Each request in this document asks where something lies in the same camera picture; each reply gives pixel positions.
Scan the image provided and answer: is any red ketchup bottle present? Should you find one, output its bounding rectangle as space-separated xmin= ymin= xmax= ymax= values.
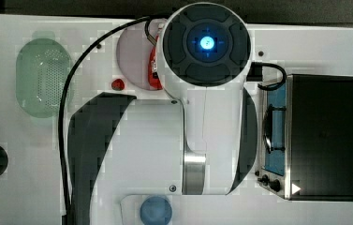
xmin=148 ymin=47 xmax=162 ymax=90

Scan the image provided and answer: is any grey oval plate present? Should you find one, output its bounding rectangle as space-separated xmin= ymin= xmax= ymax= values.
xmin=116 ymin=22 xmax=156 ymax=91

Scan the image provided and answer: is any blue cup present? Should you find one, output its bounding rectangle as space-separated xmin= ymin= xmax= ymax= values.
xmin=140 ymin=196 xmax=172 ymax=225

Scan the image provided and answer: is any small red tomato toy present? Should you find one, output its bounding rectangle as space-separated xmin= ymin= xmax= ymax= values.
xmin=111 ymin=79 xmax=125 ymax=91

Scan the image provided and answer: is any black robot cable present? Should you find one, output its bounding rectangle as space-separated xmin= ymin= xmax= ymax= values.
xmin=57 ymin=15 xmax=154 ymax=217

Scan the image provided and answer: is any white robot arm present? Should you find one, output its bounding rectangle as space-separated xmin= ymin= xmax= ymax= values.
xmin=67 ymin=2 xmax=253 ymax=225

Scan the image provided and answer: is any green perforated colander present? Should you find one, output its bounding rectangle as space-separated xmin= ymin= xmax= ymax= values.
xmin=15 ymin=31 xmax=72 ymax=127

